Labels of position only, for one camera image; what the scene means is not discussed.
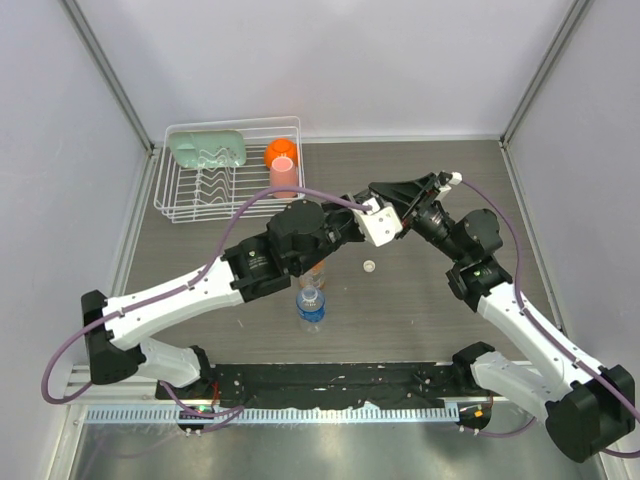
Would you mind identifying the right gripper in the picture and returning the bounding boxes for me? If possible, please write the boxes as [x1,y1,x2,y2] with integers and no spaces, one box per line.
[370,173,469,264]

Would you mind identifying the blue label water bottle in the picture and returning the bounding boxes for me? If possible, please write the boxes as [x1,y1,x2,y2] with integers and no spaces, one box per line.
[296,285,326,333]

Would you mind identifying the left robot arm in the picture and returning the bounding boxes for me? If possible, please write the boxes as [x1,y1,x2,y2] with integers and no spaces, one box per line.
[81,199,370,399]

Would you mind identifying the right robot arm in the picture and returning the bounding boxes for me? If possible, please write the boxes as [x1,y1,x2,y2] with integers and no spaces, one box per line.
[368,172,639,463]

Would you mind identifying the white bottle cap open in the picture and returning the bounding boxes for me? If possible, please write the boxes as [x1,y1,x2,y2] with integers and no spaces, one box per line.
[363,260,376,273]

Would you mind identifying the orange drink bottle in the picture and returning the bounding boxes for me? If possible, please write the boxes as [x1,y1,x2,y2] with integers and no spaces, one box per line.
[299,260,326,290]

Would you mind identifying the pink cup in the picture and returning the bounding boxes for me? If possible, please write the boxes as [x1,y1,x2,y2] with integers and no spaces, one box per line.
[270,156,298,187]

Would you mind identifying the orange bowl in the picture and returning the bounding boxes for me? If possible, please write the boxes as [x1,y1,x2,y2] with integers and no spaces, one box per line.
[263,138,299,169]

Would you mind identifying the green plastic tray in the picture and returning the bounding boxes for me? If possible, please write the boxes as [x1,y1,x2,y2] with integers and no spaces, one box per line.
[167,130,246,169]

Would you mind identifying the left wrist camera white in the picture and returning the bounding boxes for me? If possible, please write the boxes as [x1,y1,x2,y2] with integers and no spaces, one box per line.
[353,197,403,247]

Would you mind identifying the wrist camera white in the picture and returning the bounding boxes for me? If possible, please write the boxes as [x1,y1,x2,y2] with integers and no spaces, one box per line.
[353,197,403,247]
[437,171,462,190]

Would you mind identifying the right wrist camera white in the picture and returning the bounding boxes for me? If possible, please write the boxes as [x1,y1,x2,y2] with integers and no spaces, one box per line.
[437,171,462,190]

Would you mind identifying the white wire dish rack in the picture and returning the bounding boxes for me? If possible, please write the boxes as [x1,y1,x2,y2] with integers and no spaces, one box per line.
[153,116,305,223]

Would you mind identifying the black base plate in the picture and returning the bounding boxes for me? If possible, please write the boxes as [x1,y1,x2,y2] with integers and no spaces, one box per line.
[174,362,489,410]

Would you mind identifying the white slotted cable duct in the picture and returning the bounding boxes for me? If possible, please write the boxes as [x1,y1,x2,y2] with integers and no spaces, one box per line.
[84,402,459,425]

